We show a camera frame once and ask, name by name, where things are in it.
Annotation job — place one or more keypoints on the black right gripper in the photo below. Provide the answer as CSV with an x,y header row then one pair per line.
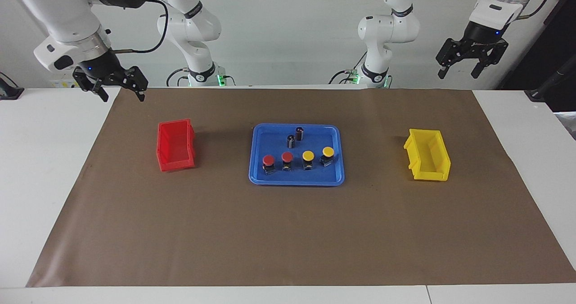
x,y
105,70

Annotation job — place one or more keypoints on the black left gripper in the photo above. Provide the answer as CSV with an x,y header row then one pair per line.
x,y
477,43

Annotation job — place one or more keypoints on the yellow push button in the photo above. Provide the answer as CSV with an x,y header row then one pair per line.
x,y
308,155
328,151

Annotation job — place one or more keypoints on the red push button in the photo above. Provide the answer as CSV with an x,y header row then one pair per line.
x,y
268,160
287,157

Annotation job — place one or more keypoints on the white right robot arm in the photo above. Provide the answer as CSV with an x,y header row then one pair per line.
x,y
67,20

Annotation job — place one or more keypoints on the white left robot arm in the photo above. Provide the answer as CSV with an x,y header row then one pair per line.
x,y
387,29

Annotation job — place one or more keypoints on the red plastic bin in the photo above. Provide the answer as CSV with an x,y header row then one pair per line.
x,y
175,153

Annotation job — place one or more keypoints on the black stand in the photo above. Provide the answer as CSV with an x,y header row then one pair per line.
x,y
551,84

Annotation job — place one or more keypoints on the black panel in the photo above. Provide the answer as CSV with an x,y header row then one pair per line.
x,y
549,43

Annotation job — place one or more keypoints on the yellow plastic bin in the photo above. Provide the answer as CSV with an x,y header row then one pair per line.
x,y
429,160

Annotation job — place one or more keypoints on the black clamp device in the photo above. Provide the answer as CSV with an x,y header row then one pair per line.
x,y
9,92

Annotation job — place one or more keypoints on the blue plastic tray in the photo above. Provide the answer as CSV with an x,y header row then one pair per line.
x,y
270,178

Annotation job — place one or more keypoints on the black cylindrical capacitor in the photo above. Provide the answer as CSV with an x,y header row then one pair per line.
x,y
299,133
291,141

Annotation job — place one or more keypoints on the brown table mat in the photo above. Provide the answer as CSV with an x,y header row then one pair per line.
x,y
288,232

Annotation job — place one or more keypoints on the white wall outlet box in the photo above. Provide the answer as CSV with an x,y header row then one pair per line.
x,y
63,83

